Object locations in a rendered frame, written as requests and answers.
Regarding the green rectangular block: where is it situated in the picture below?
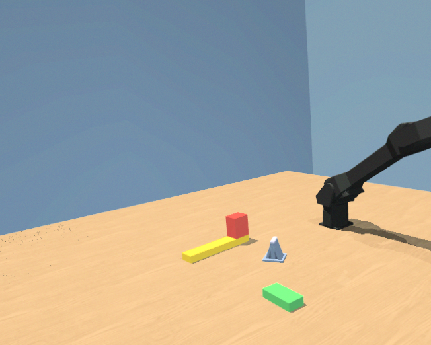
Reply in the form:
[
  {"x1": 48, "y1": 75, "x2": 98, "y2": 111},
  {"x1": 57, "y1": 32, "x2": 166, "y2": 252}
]
[{"x1": 262, "y1": 282, "x2": 304, "y2": 312}]

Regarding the yellow bar with red block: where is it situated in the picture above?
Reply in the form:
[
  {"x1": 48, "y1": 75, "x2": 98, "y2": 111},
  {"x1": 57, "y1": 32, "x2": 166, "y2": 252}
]
[{"x1": 182, "y1": 212, "x2": 249, "y2": 263}]

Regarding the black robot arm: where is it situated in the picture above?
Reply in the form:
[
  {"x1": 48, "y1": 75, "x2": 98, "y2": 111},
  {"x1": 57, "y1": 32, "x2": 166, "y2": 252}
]
[{"x1": 316, "y1": 116, "x2": 431, "y2": 230}]

